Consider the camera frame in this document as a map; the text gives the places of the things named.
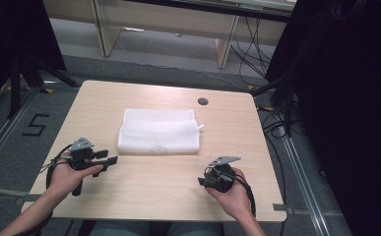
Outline light wooden desk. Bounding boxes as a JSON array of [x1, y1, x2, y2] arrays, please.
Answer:
[[41, 0, 298, 70]]

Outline black curtain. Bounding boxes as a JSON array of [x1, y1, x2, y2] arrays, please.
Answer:
[[265, 0, 381, 236], [0, 0, 68, 114]]

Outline hanging black cables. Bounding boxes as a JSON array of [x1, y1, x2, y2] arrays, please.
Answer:
[[229, 16, 275, 80]]

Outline black metal stand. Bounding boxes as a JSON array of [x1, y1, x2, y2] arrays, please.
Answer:
[[6, 53, 81, 120], [250, 65, 298, 138]]

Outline white towel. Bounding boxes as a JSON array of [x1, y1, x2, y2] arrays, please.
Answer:
[[117, 107, 206, 156]]

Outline person's legs in jeans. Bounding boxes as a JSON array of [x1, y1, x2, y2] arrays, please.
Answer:
[[89, 220, 225, 236]]

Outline person's left hand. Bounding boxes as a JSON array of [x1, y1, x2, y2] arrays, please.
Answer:
[[48, 159, 104, 199]]

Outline black floor cables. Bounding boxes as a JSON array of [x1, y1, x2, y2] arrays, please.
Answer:
[[257, 103, 290, 206]]

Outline grey tape strip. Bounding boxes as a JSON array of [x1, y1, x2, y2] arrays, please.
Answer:
[[272, 203, 294, 212], [13, 193, 43, 207]]

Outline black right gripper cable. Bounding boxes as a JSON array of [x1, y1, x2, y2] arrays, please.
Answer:
[[223, 171, 257, 218]]

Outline person's right hand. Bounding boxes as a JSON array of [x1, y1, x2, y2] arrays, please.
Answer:
[[206, 166, 253, 221]]

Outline metal floor rail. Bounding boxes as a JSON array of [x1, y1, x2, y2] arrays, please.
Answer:
[[278, 126, 332, 236], [0, 88, 38, 178]]

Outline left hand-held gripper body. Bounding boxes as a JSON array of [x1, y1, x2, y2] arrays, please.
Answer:
[[68, 137, 97, 197]]

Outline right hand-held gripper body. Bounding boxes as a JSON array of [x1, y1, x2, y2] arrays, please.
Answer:
[[204, 155, 242, 194]]

